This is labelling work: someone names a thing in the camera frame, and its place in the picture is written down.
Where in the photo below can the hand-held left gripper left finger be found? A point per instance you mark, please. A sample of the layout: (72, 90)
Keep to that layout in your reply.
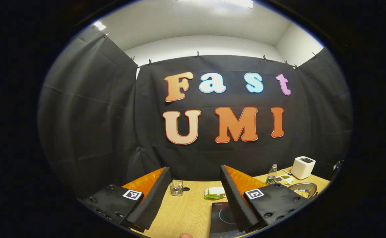
(150, 201)

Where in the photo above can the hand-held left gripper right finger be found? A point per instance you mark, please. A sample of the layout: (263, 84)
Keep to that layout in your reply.
(237, 205)

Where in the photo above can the black induction cooktop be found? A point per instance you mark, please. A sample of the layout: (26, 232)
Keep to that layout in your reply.
(221, 219)

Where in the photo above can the steel pot with beans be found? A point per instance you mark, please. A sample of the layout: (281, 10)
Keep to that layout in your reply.
(302, 190)

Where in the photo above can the sandwich with lettuce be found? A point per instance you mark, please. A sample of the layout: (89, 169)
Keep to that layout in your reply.
(215, 192)

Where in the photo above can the metal mesh utensil holder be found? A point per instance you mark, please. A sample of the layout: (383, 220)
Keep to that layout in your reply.
(176, 188)

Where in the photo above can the white toaster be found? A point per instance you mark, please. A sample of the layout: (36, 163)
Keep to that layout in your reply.
(302, 168)

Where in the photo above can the clear plastic water bottle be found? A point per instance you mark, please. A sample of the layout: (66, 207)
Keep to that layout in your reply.
(271, 177)

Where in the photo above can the white divided bean tray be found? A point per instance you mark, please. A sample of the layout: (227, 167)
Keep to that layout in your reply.
(284, 179)

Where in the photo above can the black backdrop cloth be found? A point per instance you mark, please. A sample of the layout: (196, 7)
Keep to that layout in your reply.
(97, 115)

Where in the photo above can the small ceiling light panel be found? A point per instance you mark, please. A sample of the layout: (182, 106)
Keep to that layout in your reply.
(99, 25)

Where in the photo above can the large ceiling light panel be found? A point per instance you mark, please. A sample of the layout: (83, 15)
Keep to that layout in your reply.
(226, 2)

